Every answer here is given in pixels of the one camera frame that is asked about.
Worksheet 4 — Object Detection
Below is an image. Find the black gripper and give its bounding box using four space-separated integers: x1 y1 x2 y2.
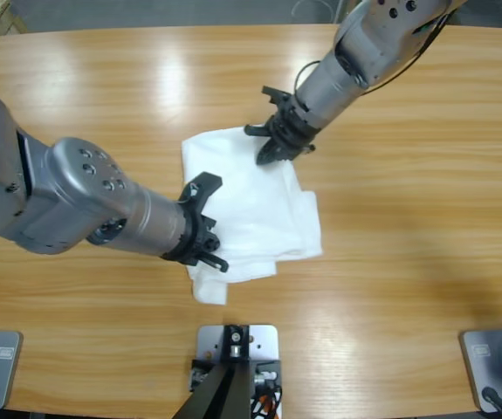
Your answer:
161 203 231 275
244 96 322 167

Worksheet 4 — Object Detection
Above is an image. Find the white T-shirt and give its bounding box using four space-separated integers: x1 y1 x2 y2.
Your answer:
181 126 324 306

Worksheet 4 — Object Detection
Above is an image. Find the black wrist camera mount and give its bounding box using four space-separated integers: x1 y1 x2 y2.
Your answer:
261 86 296 111
179 172 224 216

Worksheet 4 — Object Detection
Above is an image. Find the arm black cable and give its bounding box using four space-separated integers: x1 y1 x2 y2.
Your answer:
294 59 322 95

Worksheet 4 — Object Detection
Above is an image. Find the white mount block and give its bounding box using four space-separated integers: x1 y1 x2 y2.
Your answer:
196 323 280 363

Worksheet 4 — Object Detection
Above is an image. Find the black clamp bracket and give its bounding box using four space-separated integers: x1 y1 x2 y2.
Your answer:
189 357 283 394

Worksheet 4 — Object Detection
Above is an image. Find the white wire ring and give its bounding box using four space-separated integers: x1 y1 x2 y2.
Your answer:
292 0 335 22

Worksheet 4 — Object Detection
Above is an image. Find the orange and black cable bundle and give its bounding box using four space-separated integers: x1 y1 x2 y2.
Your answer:
250 383 285 419

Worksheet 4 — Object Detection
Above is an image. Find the base black cable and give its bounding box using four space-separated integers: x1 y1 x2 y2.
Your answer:
481 386 502 416

